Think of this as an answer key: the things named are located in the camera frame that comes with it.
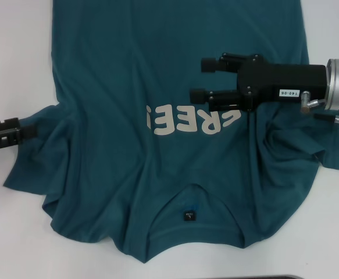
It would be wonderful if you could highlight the teal T-shirt with FREE print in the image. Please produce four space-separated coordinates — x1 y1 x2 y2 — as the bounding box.
2 0 339 256

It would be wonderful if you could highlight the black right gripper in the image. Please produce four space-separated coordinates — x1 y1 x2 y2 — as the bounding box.
189 52 329 113

